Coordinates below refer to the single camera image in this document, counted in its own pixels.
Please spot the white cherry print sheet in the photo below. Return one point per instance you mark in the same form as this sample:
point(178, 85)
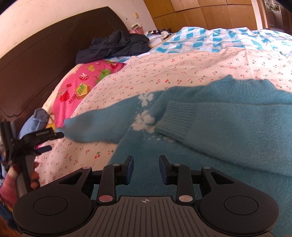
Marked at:
point(146, 74)

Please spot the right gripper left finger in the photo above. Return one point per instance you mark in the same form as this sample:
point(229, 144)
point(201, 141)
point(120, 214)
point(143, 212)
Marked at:
point(112, 176)

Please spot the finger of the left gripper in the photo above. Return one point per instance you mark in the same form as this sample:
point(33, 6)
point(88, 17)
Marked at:
point(39, 137)
point(43, 149)

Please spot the pink cup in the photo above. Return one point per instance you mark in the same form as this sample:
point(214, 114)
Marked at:
point(137, 29)

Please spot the wooden wardrobe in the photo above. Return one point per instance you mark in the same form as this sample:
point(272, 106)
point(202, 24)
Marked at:
point(208, 14)

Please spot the pink cartoon print blanket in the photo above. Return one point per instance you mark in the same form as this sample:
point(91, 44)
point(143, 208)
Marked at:
point(74, 87)

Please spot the dark navy jacket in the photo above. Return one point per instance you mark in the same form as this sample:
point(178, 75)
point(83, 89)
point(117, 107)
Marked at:
point(118, 44)

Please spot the blue fuzzy flower sweater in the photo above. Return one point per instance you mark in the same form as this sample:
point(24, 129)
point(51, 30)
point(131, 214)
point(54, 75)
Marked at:
point(239, 127)

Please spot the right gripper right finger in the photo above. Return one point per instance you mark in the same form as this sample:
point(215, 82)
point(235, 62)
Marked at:
point(179, 175)

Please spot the dark wooden headboard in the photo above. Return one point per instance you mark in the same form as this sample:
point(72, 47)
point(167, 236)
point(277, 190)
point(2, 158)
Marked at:
point(32, 69)

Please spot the blue white checkered quilt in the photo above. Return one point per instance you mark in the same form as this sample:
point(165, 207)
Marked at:
point(196, 38)

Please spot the left hand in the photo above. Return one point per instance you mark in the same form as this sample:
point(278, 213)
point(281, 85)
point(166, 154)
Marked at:
point(12, 186)

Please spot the light blue cloth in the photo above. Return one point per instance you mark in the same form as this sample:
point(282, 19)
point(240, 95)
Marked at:
point(36, 122)

